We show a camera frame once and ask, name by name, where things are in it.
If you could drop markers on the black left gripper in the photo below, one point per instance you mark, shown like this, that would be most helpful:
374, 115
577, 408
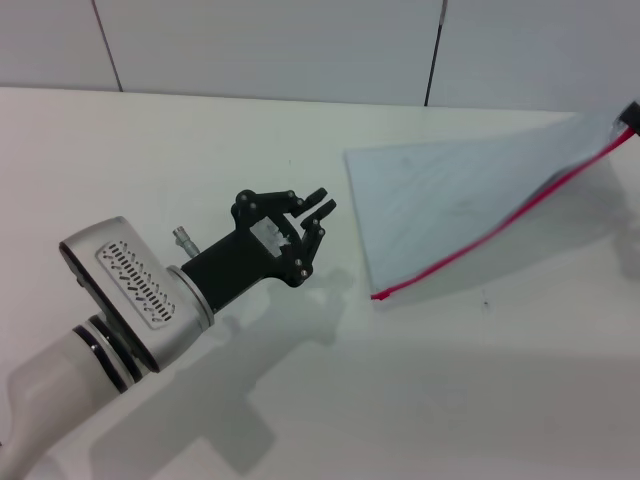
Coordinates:
240, 265

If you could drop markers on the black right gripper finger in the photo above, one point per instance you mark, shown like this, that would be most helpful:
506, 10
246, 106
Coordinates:
631, 116

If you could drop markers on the clear red-zipper document bag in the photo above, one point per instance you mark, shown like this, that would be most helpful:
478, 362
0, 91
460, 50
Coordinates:
450, 200

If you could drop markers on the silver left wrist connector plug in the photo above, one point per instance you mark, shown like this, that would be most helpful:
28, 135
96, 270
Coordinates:
186, 242

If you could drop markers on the thin black vertical rod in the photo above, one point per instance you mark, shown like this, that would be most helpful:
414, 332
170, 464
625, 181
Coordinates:
434, 60

